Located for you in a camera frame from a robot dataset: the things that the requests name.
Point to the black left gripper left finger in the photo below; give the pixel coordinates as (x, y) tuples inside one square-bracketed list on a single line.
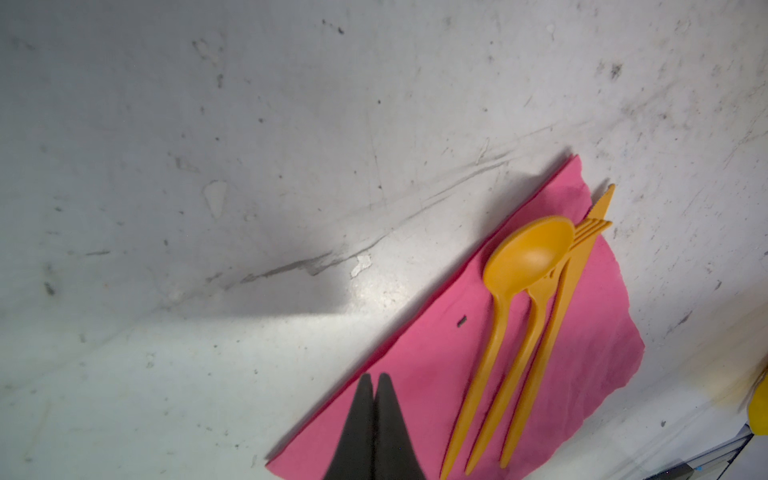
[(354, 455)]

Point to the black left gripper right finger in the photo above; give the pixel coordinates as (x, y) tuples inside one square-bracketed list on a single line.
[(393, 454)]

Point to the pink paper napkin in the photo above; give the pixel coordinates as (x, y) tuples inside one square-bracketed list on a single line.
[(597, 351)]

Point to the yellow plastic fork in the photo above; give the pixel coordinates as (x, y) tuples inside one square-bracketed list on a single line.
[(539, 294)]

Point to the yellow plastic spoon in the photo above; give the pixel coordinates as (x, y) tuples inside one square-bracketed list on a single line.
[(521, 259)]

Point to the yellow plastic knife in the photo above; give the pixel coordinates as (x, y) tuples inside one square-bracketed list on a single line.
[(569, 275)]

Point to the yellow bananas bunch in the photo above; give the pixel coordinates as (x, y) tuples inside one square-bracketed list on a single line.
[(757, 409)]

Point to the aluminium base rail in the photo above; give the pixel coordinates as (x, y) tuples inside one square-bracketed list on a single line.
[(708, 465)]

